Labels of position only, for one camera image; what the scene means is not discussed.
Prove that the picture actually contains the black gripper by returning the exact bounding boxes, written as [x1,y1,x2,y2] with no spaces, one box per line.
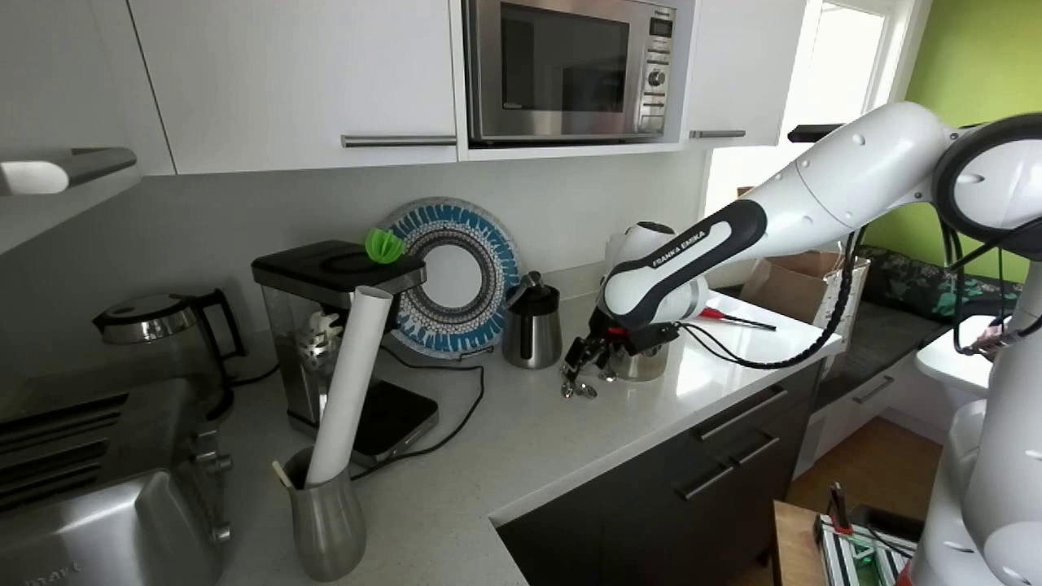
[562,307,685,401]

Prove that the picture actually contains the silver metal pot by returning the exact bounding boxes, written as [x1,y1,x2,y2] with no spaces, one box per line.
[601,342,671,384]

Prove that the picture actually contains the dark metal mug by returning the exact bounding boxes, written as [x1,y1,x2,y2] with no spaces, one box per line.
[499,271,567,374]

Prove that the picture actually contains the dark grey drawer cabinet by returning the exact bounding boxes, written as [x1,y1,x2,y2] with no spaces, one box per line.
[495,363,828,586]

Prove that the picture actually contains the white paper roll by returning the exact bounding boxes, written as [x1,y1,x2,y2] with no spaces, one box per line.
[304,284,399,490]

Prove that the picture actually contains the green plastic object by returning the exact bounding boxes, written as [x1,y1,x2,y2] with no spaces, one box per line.
[361,225,411,267]

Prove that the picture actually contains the black coffee machine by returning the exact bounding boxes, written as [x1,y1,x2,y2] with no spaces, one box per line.
[252,239,444,465]

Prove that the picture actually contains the wooden crate with tools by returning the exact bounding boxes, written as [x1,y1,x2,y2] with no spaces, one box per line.
[768,482,929,586]

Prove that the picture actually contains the stainless steel microwave oven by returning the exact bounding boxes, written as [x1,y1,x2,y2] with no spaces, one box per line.
[464,0,698,149]

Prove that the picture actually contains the metal utensil holder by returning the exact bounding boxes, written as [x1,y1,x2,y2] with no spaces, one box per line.
[279,448,371,586]

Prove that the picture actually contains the narrow white cabinet door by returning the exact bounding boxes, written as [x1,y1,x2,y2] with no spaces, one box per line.
[685,0,810,149]

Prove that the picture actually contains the dark patterned cloth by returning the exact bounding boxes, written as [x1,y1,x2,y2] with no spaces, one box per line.
[863,248,1035,327]

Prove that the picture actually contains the white side table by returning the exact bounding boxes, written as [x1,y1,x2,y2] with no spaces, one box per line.
[914,312,1005,393]

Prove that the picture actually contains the wide white cabinet door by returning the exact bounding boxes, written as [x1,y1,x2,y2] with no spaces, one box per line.
[129,0,464,180]

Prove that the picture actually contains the silver electric kettle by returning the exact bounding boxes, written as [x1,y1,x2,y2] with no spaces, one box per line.
[92,284,249,425]

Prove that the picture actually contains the silver metal toaster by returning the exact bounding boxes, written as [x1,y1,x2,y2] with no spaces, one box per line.
[0,373,239,586]

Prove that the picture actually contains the white object on shelf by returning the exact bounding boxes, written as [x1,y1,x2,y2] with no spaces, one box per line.
[0,159,71,199]

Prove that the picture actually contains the white cabinet door with shelf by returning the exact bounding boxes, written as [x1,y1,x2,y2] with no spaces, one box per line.
[0,0,176,260]

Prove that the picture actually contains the black power cable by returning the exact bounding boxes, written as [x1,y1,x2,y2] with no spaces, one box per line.
[351,358,491,482]

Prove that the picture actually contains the blue ring-shaped object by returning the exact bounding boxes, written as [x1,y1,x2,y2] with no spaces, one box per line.
[383,196,527,364]

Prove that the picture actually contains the silver drawer handle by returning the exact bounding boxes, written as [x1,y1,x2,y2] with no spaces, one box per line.
[675,432,785,504]
[695,384,792,447]

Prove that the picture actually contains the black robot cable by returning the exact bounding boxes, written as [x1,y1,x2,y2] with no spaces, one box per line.
[680,229,873,374]

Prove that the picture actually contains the long silver cabinet handle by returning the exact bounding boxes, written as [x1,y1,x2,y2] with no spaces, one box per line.
[339,132,461,154]

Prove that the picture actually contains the black camera on stand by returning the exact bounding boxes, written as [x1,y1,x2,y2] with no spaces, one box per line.
[785,120,846,146]

